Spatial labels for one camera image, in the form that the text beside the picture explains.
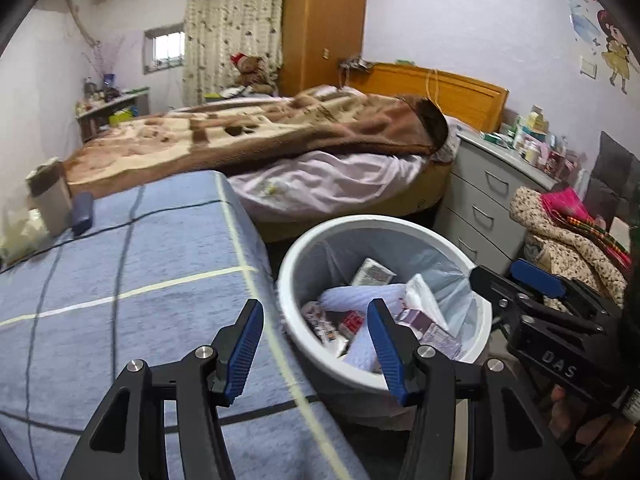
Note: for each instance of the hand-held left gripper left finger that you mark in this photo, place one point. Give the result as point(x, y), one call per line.
point(245, 355)

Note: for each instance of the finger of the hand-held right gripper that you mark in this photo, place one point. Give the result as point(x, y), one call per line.
point(492, 285)
point(537, 275)

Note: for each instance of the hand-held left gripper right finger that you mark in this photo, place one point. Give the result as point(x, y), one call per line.
point(390, 355)

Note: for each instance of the red medicine box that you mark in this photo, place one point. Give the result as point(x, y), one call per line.
point(354, 324)

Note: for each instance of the white plastic bag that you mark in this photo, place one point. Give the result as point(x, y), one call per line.
point(422, 297)

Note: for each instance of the cream wrapper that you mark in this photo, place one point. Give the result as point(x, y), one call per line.
point(315, 315)

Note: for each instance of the green white small box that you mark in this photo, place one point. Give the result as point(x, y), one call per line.
point(372, 272)

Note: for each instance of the white round trash bin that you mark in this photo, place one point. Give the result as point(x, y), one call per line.
point(307, 242)

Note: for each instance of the person's right hand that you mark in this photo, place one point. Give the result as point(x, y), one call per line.
point(595, 440)

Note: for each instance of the floral quilted garment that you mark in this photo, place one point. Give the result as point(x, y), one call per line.
point(565, 250)

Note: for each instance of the clear bin liner bag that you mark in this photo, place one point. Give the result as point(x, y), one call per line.
point(450, 265)

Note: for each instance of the pink cloth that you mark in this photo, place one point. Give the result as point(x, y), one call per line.
point(565, 205)

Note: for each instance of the grey dresser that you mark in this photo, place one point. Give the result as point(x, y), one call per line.
point(480, 195)

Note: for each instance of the black chair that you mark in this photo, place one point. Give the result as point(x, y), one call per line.
point(610, 170)

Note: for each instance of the group of medicine boxes and bottles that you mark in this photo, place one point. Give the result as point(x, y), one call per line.
point(535, 145)

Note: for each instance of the pink bed sheet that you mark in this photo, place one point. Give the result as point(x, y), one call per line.
point(325, 180)

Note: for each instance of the wooden bed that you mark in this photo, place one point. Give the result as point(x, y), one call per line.
point(450, 90)

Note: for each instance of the brown patterned blanket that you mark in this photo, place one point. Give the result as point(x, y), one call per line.
point(300, 130)

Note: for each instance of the brown white thermos cup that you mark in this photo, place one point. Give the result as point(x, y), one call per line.
point(50, 205)

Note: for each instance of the yellow tissue pack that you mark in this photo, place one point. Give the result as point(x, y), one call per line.
point(20, 240)

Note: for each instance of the power strip with chargers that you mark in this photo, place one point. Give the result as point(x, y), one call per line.
point(356, 65)

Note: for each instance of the brown teddy bear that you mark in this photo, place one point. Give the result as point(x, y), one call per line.
point(252, 72)

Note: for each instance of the white shelf desk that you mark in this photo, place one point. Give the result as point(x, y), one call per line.
point(115, 102)

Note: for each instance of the group of bottles on desk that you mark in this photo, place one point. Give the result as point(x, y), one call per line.
point(97, 95)

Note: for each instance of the wooden wardrobe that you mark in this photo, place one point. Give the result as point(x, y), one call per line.
point(320, 25)

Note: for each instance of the small window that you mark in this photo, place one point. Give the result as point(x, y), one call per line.
point(165, 50)

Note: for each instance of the patterned curtain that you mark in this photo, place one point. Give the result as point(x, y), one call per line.
point(225, 35)

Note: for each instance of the purple branch decoration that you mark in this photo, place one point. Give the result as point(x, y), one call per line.
point(102, 60)

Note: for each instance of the air conditioner pipe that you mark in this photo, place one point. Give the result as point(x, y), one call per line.
point(85, 25)

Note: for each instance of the white wall switch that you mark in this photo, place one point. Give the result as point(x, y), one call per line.
point(589, 67)

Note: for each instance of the cartoon figure wall sticker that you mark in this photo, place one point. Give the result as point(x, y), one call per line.
point(615, 55)

